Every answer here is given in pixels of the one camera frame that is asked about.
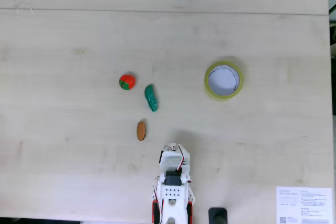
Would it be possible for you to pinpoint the green toy cucumber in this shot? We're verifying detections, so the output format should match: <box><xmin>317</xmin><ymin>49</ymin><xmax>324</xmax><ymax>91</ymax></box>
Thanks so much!
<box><xmin>144</xmin><ymin>84</ymin><xmax>159</xmax><ymax>113</ymax></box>

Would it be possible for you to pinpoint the yellow tape roll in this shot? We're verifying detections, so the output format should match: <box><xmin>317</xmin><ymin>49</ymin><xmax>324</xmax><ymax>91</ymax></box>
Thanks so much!
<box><xmin>204</xmin><ymin>60</ymin><xmax>244</xmax><ymax>101</ymax></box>

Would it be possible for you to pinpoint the brown toy bread slice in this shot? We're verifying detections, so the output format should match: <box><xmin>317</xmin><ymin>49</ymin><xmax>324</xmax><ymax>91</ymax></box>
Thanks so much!
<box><xmin>136</xmin><ymin>120</ymin><xmax>147</xmax><ymax>142</ymax></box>

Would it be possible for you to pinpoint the red green toy tomato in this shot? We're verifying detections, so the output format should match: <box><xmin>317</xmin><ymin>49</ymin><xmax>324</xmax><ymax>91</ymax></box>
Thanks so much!
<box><xmin>118</xmin><ymin>73</ymin><xmax>137</xmax><ymax>91</ymax></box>

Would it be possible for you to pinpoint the thin white wire loop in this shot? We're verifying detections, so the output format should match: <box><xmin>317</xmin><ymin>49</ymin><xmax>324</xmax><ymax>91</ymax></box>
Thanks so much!
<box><xmin>16</xmin><ymin>3</ymin><xmax>34</xmax><ymax>19</ymax></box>

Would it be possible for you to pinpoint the white printed paper sheet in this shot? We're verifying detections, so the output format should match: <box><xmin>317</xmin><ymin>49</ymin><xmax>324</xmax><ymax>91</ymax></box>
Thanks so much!
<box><xmin>276</xmin><ymin>186</ymin><xmax>333</xmax><ymax>224</ymax></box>

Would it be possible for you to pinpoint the black clamp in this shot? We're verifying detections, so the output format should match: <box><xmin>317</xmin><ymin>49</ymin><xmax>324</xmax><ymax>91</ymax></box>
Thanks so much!
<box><xmin>208</xmin><ymin>207</ymin><xmax>228</xmax><ymax>224</ymax></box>

